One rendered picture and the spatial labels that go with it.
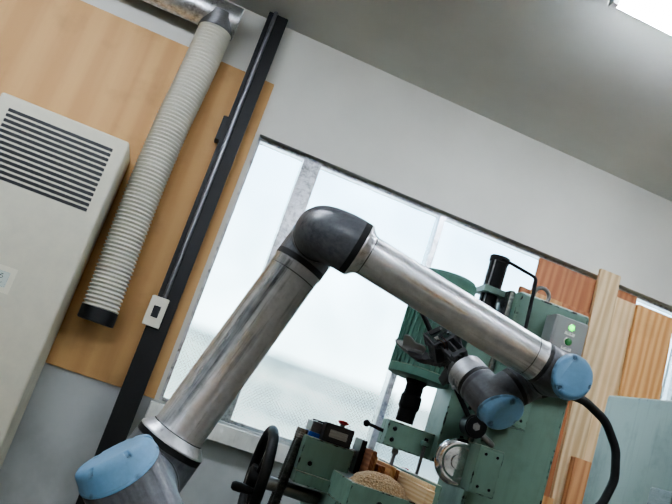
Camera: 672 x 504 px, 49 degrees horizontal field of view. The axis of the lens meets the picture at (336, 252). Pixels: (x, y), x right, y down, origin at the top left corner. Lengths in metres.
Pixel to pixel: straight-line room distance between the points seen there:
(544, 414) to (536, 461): 0.13
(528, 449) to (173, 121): 2.02
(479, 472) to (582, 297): 2.07
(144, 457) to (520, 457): 1.10
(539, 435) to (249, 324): 0.95
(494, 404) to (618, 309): 2.43
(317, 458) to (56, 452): 1.60
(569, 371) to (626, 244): 2.67
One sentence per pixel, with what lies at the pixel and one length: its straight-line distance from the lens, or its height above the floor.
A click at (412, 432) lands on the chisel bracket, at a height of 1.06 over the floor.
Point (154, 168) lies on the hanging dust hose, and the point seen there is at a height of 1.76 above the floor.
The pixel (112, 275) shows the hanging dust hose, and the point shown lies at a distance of 3.13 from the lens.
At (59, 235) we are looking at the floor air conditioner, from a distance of 3.06.
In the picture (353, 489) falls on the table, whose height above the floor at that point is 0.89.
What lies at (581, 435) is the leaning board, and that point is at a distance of 3.79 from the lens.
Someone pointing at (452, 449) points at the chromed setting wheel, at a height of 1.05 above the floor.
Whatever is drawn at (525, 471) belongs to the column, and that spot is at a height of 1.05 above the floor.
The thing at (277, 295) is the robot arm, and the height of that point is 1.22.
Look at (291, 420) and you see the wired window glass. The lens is 3.46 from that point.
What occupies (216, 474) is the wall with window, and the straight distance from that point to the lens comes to 3.36.
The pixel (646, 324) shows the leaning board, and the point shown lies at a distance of 4.05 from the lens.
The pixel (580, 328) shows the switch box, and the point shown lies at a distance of 2.12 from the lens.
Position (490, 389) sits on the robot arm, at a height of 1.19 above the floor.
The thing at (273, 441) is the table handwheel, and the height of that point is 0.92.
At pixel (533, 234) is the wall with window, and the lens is 3.87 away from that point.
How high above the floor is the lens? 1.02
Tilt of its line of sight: 12 degrees up
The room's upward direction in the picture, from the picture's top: 19 degrees clockwise
